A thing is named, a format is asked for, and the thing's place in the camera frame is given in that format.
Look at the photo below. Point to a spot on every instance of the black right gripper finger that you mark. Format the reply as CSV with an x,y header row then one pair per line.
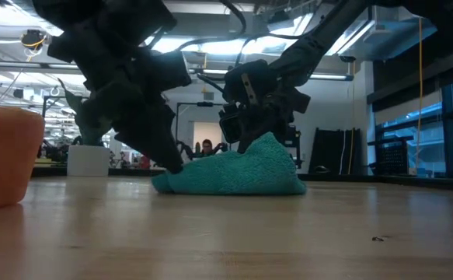
x,y
247,144

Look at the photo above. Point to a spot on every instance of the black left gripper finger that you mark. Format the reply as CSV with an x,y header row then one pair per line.
x,y
168,136
144,144

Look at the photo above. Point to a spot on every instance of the teal microfiber towel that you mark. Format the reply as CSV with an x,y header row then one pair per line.
x,y
230,175

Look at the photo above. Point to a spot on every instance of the orange plastic basket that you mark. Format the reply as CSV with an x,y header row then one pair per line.
x,y
4,155

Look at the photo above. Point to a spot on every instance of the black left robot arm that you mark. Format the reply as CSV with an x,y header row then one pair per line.
x,y
102,15

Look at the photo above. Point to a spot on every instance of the black background robot arm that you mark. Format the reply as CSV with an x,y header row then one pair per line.
x,y
185,151

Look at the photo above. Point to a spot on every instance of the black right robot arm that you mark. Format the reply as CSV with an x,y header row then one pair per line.
x,y
327,31

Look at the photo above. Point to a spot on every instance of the white standing panel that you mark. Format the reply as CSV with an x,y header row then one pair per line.
x,y
206,132

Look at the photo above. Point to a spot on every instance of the person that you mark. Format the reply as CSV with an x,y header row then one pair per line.
x,y
207,148

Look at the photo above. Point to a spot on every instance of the black shelf unit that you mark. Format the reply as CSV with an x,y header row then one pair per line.
x,y
297,148

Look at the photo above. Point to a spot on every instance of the snake plant in white pot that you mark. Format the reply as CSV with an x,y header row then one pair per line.
x,y
88,161

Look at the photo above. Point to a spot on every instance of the long ceiling light strip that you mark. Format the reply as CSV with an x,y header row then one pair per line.
x,y
331,76

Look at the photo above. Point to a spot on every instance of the black leaning panels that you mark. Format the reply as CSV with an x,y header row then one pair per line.
x,y
327,151

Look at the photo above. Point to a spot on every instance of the black round ceiling fixture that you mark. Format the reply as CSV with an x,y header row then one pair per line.
x,y
33,39

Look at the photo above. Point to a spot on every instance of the black crate cart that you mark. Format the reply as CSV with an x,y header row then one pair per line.
x,y
391,155

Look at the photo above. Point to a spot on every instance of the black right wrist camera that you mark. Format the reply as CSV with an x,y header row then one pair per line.
x,y
232,124

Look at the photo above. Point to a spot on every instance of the black background rig frame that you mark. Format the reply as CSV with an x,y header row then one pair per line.
x,y
55,153
203,103

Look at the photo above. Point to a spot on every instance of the grey wall box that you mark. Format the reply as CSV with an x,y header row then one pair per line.
x,y
208,95

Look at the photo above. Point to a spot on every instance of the black ceiling camera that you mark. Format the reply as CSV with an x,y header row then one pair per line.
x,y
347,59

